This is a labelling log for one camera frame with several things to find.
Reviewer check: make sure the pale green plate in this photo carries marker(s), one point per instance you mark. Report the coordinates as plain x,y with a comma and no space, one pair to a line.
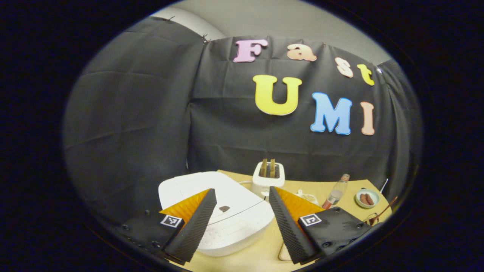
358,200

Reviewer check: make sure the white toaster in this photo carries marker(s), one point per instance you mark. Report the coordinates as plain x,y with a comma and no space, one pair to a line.
261,187

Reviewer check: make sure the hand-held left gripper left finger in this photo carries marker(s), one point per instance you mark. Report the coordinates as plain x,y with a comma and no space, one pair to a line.
194,230

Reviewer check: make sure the clear plastic water bottle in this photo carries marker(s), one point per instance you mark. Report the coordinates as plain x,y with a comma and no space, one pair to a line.
334,194

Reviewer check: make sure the brown bread slice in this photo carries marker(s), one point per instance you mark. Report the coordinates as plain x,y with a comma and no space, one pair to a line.
263,168
272,168

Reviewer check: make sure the black backdrop cloth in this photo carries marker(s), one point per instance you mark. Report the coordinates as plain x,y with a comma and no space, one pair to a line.
143,132

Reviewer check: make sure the brown wooden spoon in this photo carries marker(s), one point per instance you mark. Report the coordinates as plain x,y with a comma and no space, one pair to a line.
385,211

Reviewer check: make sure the red meat slice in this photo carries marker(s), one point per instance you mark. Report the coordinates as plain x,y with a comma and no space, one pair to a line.
363,199
370,199

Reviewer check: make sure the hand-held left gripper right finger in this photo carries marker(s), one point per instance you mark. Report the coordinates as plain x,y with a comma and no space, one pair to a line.
289,230

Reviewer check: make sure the clear glass rice container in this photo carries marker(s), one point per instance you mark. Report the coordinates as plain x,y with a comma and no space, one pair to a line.
284,253

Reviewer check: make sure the white rice cooker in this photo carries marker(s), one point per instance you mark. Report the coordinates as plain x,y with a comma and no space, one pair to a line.
238,223

